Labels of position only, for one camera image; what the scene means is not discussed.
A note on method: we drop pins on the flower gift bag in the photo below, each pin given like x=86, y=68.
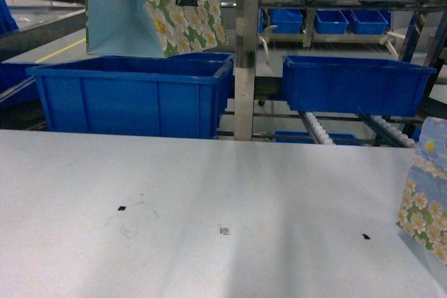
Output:
x=422, y=213
x=153, y=28

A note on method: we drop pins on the large blue bin left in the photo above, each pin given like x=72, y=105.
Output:
x=182, y=96

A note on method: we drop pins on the QR code sticker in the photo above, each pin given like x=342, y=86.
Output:
x=225, y=229

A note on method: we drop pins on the blue bin right shelf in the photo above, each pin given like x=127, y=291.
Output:
x=353, y=85

